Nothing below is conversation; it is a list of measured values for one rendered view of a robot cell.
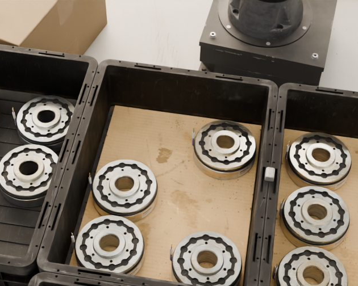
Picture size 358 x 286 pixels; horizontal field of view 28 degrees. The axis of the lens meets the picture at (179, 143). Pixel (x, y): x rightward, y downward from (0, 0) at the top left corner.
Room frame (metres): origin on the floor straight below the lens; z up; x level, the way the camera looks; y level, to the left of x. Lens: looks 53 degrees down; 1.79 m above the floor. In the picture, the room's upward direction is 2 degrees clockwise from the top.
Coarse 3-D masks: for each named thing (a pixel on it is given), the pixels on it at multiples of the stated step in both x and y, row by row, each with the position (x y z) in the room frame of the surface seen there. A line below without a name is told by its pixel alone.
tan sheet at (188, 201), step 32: (128, 128) 0.76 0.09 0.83; (160, 128) 0.77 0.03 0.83; (192, 128) 0.77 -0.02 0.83; (256, 128) 0.77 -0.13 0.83; (160, 160) 0.70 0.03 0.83; (192, 160) 0.70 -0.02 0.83; (256, 160) 0.70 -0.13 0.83; (160, 192) 0.63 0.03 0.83; (192, 192) 0.64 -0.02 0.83; (224, 192) 0.64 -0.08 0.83; (160, 224) 0.57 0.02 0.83; (192, 224) 0.58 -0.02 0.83; (224, 224) 0.58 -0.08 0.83; (160, 256) 0.52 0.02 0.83
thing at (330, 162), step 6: (312, 144) 0.71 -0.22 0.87; (318, 144) 0.71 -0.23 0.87; (324, 144) 0.71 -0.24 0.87; (306, 150) 0.70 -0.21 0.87; (312, 150) 0.70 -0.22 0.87; (324, 150) 0.70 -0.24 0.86; (330, 150) 0.70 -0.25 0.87; (306, 156) 0.69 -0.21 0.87; (312, 156) 0.69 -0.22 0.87; (330, 156) 0.69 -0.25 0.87; (312, 162) 0.68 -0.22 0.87; (318, 162) 0.68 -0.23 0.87; (324, 162) 0.68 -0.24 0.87; (330, 162) 0.68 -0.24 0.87; (324, 168) 0.67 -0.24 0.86
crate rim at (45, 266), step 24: (96, 72) 0.80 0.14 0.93; (168, 72) 0.80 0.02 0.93; (192, 72) 0.81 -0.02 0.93; (96, 96) 0.75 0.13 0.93; (264, 144) 0.66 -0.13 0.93; (72, 168) 0.61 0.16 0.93; (264, 168) 0.62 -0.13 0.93; (264, 192) 0.57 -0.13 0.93; (264, 216) 0.53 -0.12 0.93; (48, 240) 0.48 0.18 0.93; (48, 264) 0.45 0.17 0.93
